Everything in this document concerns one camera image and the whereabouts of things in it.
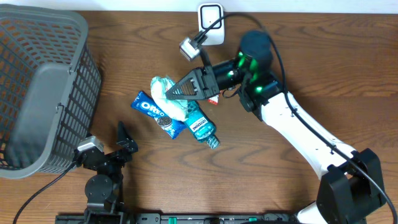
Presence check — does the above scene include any red coffee stick sachet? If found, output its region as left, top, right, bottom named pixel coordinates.
left=207, top=95, right=219, bottom=105

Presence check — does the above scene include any white wipes packet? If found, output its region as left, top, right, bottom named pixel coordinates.
left=150, top=77, right=188, bottom=122

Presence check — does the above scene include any blue Oreo pack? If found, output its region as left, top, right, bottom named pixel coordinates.
left=131, top=91, right=187, bottom=139

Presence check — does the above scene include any blue mouthwash bottle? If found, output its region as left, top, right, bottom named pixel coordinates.
left=184, top=101, right=220, bottom=149

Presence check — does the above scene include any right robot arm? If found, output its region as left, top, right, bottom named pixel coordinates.
left=166, top=30, right=392, bottom=223

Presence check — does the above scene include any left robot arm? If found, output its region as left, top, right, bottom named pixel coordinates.
left=74, top=121, right=138, bottom=224

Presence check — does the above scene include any grey plastic basket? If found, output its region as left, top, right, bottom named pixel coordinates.
left=1, top=4, right=102, bottom=179

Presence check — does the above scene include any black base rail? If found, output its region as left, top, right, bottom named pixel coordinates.
left=54, top=213, right=298, bottom=224

